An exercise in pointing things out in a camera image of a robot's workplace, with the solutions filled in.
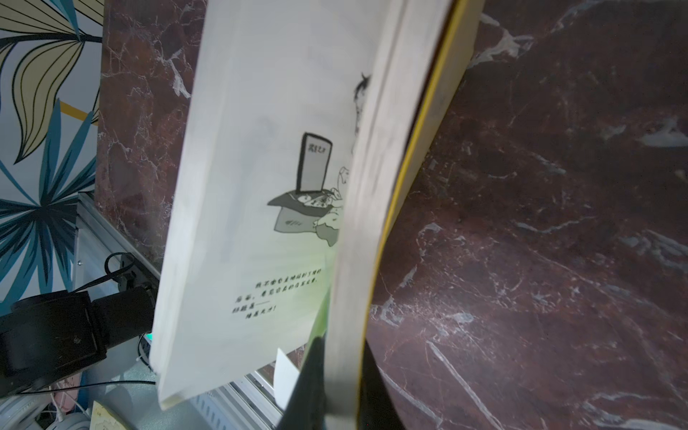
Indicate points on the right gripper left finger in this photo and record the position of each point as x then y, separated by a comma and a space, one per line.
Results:
306, 408

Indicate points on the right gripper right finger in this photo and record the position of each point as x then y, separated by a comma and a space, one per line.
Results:
376, 410

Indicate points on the yellow cover book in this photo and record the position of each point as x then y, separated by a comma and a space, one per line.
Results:
304, 119

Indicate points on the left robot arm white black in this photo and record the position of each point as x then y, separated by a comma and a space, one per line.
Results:
47, 338

